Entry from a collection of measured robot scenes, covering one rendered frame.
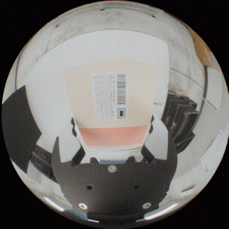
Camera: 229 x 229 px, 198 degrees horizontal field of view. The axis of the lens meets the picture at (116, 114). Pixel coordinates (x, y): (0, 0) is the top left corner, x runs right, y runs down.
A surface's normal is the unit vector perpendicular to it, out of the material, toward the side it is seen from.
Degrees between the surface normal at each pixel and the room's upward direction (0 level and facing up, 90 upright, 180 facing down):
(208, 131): 90
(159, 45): 0
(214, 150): 90
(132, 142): 0
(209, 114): 90
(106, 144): 0
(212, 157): 90
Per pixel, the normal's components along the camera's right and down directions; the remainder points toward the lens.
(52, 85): 0.04, 0.53
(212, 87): -1.00, 0.04
